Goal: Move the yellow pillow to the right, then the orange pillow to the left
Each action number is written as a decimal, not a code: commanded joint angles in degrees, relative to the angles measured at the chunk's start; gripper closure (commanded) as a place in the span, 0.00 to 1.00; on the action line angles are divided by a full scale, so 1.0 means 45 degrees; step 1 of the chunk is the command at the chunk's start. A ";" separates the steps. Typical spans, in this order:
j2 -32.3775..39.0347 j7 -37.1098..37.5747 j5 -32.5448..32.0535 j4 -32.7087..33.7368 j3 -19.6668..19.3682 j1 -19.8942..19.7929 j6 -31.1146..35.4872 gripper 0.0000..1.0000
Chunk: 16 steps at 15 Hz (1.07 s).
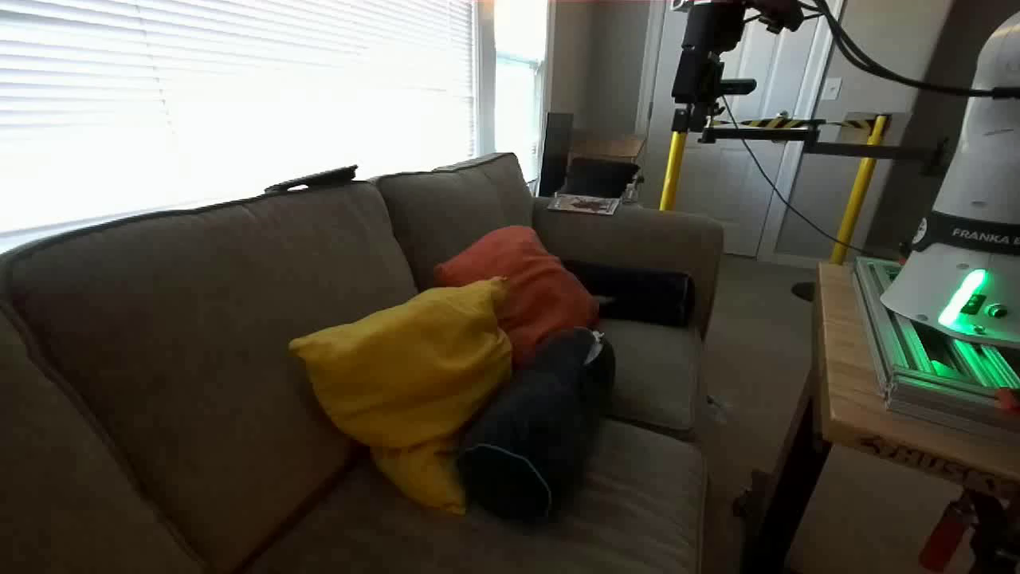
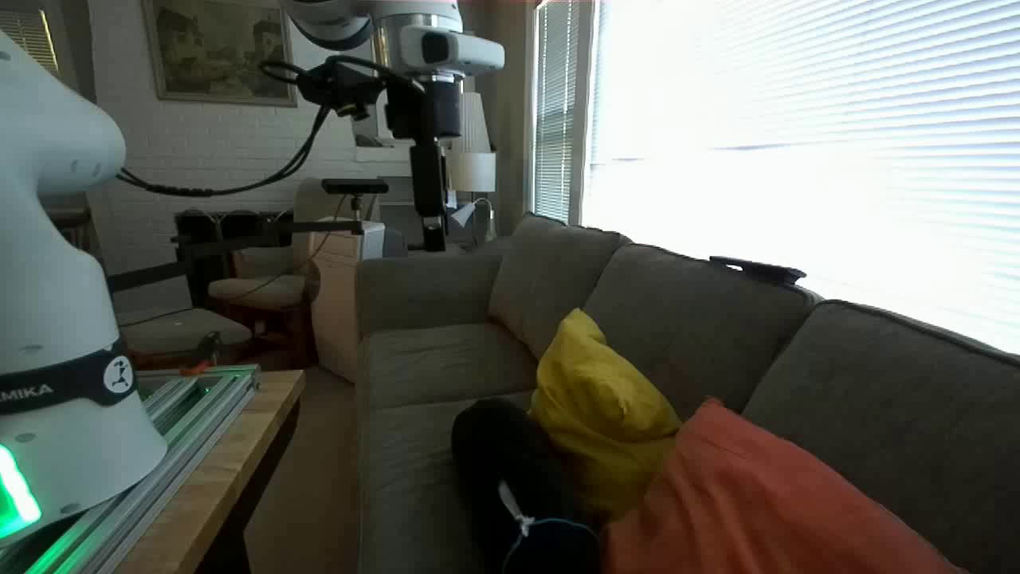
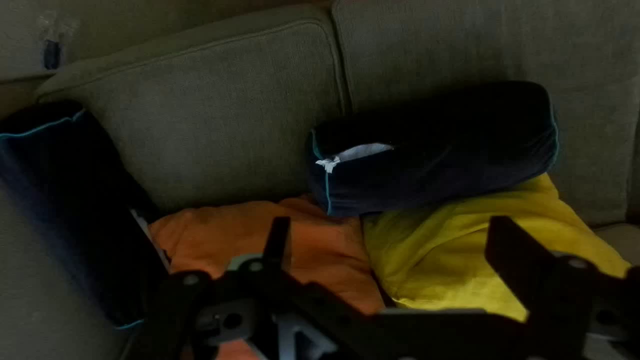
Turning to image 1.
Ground black bolster pillow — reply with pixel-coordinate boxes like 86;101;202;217
562;257;699;331

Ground red clamp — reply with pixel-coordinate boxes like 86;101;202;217
915;490;981;574

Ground navy bolster with blue piping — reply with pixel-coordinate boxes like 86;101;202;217
455;329;617;524

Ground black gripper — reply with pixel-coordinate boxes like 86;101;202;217
668;0;750;108

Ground wooden work table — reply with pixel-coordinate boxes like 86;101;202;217
741;257;1020;574

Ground yellow stand post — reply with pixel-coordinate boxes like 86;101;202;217
830;113;897;269
656;108;692;215

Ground orange pillow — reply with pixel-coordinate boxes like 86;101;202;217
431;223;602;371

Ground thin black camera cable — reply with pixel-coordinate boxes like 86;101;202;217
716;97;848;256

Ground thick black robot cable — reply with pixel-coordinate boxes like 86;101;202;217
810;0;1020;101

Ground black flat remote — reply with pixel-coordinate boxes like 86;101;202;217
261;163;359;197

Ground yellow pillow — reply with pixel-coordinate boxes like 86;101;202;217
286;279;516;520

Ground white panel door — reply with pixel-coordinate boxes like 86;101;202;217
648;0;848;262

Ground black tall speaker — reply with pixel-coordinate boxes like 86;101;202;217
539;108;576;200

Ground brown cardboard box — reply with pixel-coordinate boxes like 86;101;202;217
563;127;651;170

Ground black stand crossbar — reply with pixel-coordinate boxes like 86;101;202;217
699;115;945;165

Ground white window blinds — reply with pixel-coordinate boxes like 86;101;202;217
0;0;478;256

